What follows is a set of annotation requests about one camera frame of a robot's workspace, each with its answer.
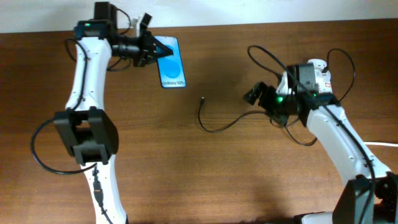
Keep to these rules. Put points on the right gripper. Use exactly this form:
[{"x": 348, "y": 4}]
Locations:
[{"x": 269, "y": 91}]

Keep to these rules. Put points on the blue screen smartphone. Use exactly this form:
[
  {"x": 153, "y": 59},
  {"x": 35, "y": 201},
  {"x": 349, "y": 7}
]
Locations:
[{"x": 170, "y": 68}]

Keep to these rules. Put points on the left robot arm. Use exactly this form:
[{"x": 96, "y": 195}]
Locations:
[{"x": 85, "y": 129}]

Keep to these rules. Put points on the white power strip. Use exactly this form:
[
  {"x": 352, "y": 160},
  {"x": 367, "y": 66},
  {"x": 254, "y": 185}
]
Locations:
[{"x": 323, "y": 79}]

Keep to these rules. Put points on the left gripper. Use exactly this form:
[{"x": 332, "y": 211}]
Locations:
[{"x": 148, "y": 45}]

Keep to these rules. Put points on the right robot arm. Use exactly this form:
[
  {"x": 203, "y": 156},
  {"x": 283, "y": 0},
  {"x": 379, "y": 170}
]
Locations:
[{"x": 370, "y": 194}]

